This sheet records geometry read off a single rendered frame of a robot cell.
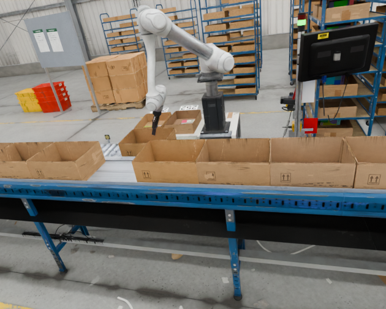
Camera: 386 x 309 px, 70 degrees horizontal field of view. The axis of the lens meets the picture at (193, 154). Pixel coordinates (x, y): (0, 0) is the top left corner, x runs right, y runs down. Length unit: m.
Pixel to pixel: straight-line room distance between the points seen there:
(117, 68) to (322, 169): 5.27
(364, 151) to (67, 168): 1.78
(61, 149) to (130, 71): 4.02
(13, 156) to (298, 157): 2.11
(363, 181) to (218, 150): 0.80
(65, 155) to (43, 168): 0.30
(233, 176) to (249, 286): 0.96
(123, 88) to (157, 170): 4.79
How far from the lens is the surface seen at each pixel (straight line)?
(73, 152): 2.26
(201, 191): 1.52
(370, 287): 2.36
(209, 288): 2.22
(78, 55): 6.13
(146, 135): 2.49
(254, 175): 1.50
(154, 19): 1.94
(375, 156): 1.85
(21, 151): 2.61
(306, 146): 1.74
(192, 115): 2.95
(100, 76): 6.50
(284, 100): 2.25
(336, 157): 1.80
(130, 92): 6.25
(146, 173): 1.66
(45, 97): 7.58
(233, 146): 1.75
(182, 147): 1.82
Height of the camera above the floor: 1.80
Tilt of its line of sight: 28 degrees down
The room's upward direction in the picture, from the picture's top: 9 degrees counter-clockwise
